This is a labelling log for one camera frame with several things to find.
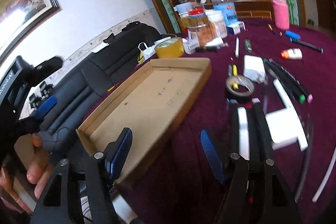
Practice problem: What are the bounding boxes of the short white stick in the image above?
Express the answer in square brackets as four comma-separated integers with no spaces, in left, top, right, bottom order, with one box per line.
[237,107,250,159]

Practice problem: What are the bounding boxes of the pink woven bottle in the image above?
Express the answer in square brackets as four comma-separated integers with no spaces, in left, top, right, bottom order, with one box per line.
[272,0,290,30]

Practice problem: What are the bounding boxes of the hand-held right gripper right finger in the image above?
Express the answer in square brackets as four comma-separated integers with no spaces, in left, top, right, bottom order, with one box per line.
[201,130,298,224]

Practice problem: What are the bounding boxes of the person's left hand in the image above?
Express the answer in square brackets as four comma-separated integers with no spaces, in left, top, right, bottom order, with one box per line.
[0,133,56,214]

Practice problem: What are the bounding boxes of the white power adapter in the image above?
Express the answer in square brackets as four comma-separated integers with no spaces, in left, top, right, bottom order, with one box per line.
[243,55,266,82]

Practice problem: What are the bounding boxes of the blue printed box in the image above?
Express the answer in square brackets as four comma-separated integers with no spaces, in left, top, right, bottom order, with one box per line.
[213,2,238,28]

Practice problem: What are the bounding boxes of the white bottle orange cap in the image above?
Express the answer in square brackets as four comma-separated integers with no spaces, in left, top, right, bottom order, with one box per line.
[280,48,303,60]

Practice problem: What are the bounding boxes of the black lipstick case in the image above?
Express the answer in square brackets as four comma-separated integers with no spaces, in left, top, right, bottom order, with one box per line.
[195,46,218,53]

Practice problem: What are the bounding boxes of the white face mask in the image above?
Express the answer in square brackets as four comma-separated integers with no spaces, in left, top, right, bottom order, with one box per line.
[137,42,156,64]

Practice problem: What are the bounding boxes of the thin white curved tube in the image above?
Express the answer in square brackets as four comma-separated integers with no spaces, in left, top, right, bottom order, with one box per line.
[312,158,336,203]

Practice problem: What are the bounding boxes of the shallow cardboard tray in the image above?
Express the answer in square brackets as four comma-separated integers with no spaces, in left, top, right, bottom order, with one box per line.
[76,57,212,185]

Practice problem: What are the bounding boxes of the bundle of black markers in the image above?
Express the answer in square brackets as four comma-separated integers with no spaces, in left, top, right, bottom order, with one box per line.
[263,58,307,104]

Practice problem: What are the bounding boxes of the white plastic jar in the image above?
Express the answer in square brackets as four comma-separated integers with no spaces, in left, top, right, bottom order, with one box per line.
[206,10,227,39]

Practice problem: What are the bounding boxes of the black marker pink cap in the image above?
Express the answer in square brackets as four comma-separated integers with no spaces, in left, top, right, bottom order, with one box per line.
[269,59,313,103]

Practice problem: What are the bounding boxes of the long black pen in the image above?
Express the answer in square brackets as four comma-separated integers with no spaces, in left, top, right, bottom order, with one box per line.
[290,38,323,53]

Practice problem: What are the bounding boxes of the red lid jar orange label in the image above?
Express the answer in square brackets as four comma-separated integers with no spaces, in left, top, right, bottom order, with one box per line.
[188,9,219,46]

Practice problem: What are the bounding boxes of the small white barcode box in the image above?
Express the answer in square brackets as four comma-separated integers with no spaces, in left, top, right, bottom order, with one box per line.
[184,39,200,54]

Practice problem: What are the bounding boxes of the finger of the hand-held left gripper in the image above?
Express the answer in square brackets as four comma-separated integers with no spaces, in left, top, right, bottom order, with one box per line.
[33,56,63,77]
[17,96,58,133]

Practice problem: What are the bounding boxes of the small white blue box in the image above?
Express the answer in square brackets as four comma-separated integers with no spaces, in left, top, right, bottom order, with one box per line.
[226,21,246,35]

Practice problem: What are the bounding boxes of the black tape roll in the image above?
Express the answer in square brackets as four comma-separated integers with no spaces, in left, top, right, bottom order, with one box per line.
[225,76,255,104]

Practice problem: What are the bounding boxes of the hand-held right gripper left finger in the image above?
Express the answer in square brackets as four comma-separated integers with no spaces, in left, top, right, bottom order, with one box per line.
[29,127,133,224]

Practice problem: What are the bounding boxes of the wooden cabinet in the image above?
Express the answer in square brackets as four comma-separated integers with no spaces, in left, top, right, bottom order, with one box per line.
[231,0,275,20]

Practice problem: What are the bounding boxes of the white paper tag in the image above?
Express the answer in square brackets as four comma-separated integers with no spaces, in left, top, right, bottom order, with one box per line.
[91,44,109,54]

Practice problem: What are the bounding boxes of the framed picture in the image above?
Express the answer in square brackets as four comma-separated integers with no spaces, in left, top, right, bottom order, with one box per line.
[0,0,61,62]

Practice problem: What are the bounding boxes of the yellow tape roll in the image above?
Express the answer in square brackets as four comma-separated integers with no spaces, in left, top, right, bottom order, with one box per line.
[154,37,185,59]

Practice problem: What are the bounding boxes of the long white tube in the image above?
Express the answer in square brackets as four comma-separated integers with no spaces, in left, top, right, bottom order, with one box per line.
[273,79,309,151]

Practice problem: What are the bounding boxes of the yellow black pen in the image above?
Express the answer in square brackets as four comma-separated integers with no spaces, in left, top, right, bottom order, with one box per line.
[232,64,239,90]

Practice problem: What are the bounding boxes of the blue lighter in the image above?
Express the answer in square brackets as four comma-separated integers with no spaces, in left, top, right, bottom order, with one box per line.
[285,30,300,41]

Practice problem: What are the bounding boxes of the black sofa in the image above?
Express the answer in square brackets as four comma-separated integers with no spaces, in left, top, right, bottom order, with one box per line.
[39,21,163,153]

